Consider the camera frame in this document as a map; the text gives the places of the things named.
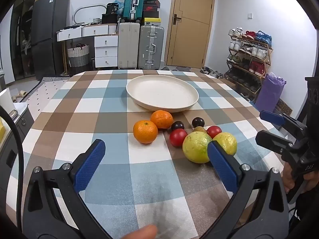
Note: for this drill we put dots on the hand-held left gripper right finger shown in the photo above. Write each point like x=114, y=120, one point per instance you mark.
x=221, y=165

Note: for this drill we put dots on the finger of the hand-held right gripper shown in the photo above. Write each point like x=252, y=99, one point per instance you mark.
x=271, y=117
x=271, y=140

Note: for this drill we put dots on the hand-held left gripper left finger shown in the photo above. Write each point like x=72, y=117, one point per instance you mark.
x=89, y=164

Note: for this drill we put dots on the yellow-green guava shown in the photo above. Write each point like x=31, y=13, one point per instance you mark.
x=226, y=143
x=195, y=147

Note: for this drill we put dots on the red tomato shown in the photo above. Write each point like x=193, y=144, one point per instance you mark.
x=214, y=131
x=178, y=137

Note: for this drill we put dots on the small yellow fruit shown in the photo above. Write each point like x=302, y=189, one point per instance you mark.
x=199, y=129

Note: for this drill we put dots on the dark purple plum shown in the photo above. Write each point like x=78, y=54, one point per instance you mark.
x=198, y=122
x=177, y=125

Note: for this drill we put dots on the orange mandarin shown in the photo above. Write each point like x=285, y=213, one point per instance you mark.
x=145, y=132
x=162, y=119

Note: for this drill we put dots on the cream round plate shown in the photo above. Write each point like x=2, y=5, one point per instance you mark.
x=162, y=92

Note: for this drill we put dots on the person's right hand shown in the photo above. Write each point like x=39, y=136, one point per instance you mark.
x=289, y=179

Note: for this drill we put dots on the person's left hand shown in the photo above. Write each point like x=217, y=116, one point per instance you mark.
x=139, y=232

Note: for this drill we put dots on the brown doormat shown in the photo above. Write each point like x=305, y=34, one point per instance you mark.
x=284, y=107

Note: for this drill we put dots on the purple bag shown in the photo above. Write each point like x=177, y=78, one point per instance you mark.
x=270, y=92

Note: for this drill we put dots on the wooden shoe rack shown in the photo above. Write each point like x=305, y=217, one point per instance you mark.
x=269, y=62

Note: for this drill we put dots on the checked tablecloth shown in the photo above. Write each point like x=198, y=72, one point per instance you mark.
x=112, y=104

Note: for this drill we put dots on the rows of shoes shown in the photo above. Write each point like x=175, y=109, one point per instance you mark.
x=256, y=52

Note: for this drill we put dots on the pair of grey sneakers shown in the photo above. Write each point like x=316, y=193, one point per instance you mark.
x=211, y=72

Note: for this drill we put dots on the grey side cabinet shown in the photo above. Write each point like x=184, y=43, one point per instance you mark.
x=25, y=122

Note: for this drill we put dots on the white dotted rug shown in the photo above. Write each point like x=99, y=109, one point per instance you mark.
x=47, y=92

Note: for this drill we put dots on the beige sandals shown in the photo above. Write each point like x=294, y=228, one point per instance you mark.
x=20, y=95

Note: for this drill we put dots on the grey slippers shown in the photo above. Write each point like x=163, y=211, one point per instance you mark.
x=177, y=68

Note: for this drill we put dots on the wicker basket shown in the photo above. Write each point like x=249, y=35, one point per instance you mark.
x=78, y=56

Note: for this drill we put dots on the wooden door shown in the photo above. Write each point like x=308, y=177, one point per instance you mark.
x=192, y=29

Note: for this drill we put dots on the white drawer desk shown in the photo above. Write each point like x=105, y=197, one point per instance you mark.
x=106, y=42

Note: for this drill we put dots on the beige suitcase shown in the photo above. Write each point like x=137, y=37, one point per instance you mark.
x=128, y=44

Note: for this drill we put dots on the silver suitcase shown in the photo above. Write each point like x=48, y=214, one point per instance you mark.
x=150, y=47

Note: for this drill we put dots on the dark wardrobe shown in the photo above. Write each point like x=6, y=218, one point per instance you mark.
x=22, y=42

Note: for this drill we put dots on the dark grey refrigerator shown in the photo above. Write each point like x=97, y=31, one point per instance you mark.
x=47, y=29

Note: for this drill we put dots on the black case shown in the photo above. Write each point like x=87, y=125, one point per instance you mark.
x=109, y=19

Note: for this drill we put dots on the oval mirror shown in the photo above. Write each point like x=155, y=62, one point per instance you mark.
x=89, y=13

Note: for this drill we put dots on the yellow and white shoe box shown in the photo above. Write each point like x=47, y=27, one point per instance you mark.
x=151, y=21

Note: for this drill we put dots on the black bag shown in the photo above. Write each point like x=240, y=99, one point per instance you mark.
x=111, y=8

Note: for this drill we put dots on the dark brown shoe box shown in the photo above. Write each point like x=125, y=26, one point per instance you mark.
x=150, y=14

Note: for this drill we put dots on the blue plastic bag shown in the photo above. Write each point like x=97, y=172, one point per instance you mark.
x=120, y=6

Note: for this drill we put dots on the black shoe box red logo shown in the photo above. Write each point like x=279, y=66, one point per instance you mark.
x=150, y=8

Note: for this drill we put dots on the teal suitcase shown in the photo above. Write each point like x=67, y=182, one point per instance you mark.
x=133, y=2

